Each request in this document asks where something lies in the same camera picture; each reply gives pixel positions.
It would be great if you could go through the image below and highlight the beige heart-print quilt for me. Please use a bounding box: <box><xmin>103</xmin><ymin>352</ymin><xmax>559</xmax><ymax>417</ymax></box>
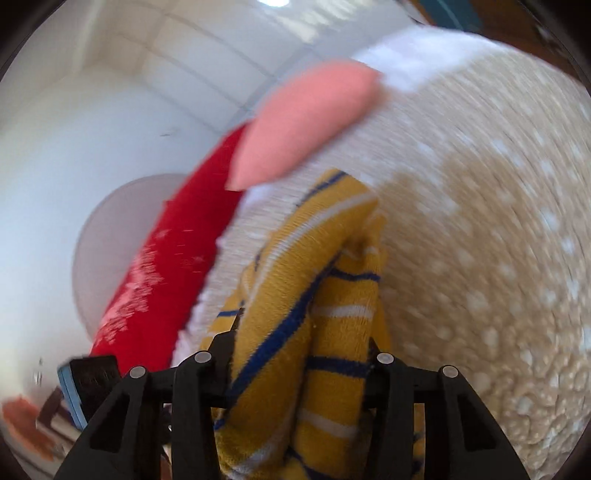
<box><xmin>185</xmin><ymin>41</ymin><xmax>591</xmax><ymax>480</ymax></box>

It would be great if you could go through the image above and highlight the wooden door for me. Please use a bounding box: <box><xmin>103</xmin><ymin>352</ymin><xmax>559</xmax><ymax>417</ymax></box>
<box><xmin>475</xmin><ymin>0</ymin><xmax>559</xmax><ymax>49</ymax></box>

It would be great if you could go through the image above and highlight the teal door curtain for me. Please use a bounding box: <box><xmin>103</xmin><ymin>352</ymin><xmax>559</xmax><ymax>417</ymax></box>
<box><xmin>418</xmin><ymin>0</ymin><xmax>482</xmax><ymax>31</ymax></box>

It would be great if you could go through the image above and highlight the white rounded headboard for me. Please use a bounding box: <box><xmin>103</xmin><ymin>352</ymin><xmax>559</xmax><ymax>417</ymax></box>
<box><xmin>71</xmin><ymin>173</ymin><xmax>186</xmax><ymax>343</ymax></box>

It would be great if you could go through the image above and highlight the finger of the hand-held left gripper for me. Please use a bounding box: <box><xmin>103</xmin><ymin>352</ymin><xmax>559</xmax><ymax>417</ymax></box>
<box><xmin>57</xmin><ymin>354</ymin><xmax>123</xmax><ymax>431</ymax></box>

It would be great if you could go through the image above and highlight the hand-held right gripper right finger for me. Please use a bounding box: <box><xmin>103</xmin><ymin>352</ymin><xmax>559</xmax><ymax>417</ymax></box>
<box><xmin>364</xmin><ymin>337</ymin><xmax>532</xmax><ymax>480</ymax></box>

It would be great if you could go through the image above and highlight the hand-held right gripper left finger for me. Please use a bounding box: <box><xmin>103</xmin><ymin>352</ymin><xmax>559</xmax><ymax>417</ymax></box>
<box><xmin>54</xmin><ymin>313</ymin><xmax>244</xmax><ymax>480</ymax></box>

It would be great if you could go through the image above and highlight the pink knit pillow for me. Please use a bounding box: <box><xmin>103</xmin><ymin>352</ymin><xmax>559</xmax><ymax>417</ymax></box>
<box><xmin>224</xmin><ymin>58</ymin><xmax>383</xmax><ymax>191</ymax></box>

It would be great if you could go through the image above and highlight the yellow striped knit sweater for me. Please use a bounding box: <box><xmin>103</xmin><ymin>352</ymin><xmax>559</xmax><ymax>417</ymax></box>
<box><xmin>198</xmin><ymin>168</ymin><xmax>426</xmax><ymax>480</ymax></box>

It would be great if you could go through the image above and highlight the red floral blanket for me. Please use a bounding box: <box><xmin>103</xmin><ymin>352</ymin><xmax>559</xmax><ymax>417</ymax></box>
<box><xmin>89</xmin><ymin>122</ymin><xmax>253</xmax><ymax>371</ymax></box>

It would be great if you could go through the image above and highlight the glossy white wardrobe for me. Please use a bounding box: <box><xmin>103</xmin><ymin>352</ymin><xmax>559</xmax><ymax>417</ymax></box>
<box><xmin>115</xmin><ymin>0</ymin><xmax>416</xmax><ymax>139</ymax></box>

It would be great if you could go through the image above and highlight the orange cloth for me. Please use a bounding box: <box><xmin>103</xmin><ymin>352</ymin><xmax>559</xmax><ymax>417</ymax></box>
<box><xmin>2</xmin><ymin>397</ymin><xmax>57</xmax><ymax>462</ymax></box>

